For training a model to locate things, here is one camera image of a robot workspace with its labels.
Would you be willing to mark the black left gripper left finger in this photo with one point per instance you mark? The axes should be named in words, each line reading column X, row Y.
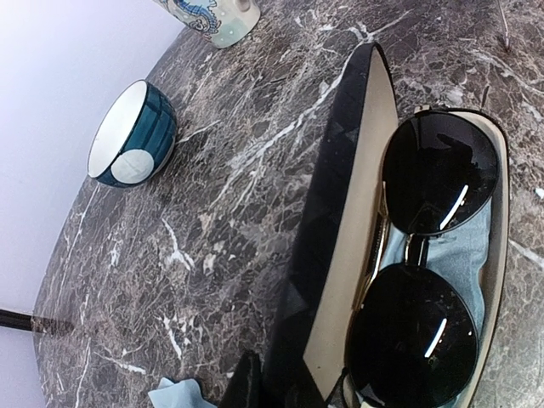
column 245, row 387

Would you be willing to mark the black checkered glasses case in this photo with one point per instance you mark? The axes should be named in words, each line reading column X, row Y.
column 343, row 234

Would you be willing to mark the white seahorse mug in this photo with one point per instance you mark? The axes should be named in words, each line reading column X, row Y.
column 223, row 23

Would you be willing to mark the left black frame post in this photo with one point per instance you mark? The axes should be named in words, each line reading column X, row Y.
column 15, row 320

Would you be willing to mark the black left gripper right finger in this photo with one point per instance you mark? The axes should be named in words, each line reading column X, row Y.
column 304, row 392

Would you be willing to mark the black aviator sunglasses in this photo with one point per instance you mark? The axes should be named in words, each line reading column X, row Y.
column 439, row 171

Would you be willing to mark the light blue cloth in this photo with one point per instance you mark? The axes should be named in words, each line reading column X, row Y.
column 169, row 394
column 459, row 255

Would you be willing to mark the white and navy bowl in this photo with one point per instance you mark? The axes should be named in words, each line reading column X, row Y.
column 135, row 139

